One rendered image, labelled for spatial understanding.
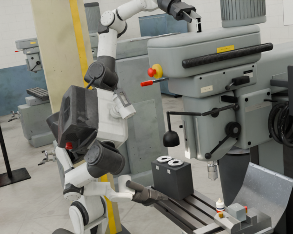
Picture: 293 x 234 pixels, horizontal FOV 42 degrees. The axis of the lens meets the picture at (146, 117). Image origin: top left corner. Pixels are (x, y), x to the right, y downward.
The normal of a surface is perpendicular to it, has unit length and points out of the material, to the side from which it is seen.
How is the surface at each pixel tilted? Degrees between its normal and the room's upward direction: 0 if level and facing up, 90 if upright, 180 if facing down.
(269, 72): 90
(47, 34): 90
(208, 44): 90
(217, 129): 90
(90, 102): 58
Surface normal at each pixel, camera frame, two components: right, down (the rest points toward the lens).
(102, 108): 0.54, -0.44
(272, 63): 0.46, 0.17
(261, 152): -0.88, 0.23
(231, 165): -0.49, 0.35
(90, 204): 0.69, -0.07
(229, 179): -0.67, 0.33
